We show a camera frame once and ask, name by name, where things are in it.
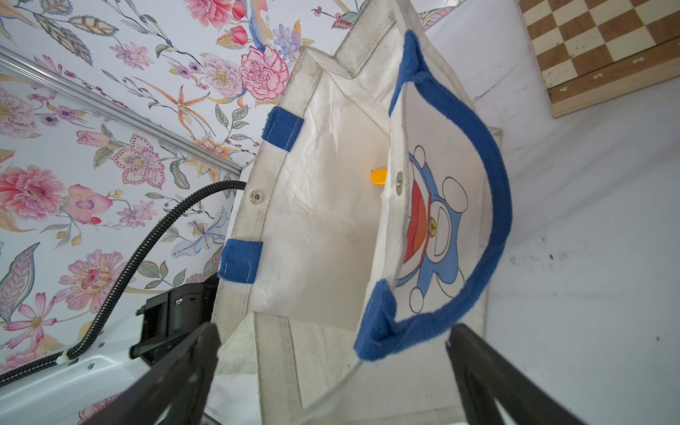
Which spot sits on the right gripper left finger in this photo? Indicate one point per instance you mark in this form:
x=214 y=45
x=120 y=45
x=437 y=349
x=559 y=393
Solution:
x=174 y=391

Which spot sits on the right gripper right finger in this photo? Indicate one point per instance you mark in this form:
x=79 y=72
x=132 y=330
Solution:
x=487 y=380

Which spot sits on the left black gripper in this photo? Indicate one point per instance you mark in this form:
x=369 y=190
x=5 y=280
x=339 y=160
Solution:
x=172 y=316

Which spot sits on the white Doraemon canvas pouch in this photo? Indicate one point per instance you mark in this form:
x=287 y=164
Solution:
x=336 y=294

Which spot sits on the yellow slim art knife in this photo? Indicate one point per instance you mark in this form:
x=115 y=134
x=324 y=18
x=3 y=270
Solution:
x=379 y=176

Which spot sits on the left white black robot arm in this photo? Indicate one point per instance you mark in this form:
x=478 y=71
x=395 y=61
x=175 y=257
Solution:
x=74 y=391

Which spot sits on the wooden chessboard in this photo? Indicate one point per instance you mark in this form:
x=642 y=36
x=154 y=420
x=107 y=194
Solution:
x=591 y=51

